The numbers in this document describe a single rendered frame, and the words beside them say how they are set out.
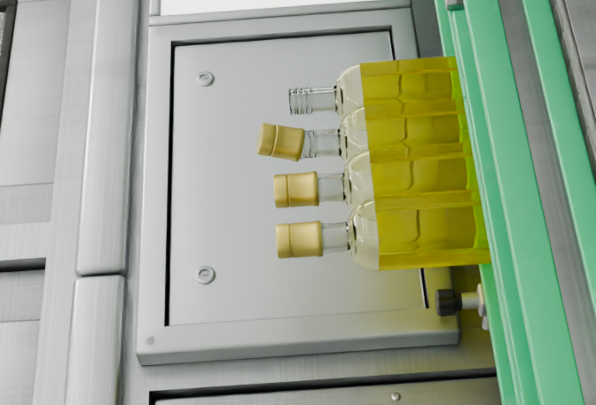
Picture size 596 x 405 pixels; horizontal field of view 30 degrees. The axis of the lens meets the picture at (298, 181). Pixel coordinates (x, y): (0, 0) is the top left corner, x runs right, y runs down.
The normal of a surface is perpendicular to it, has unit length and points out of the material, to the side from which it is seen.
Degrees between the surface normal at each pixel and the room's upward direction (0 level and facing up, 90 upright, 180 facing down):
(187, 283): 90
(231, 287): 90
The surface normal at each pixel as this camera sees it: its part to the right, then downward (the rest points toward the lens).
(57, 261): -0.05, -0.58
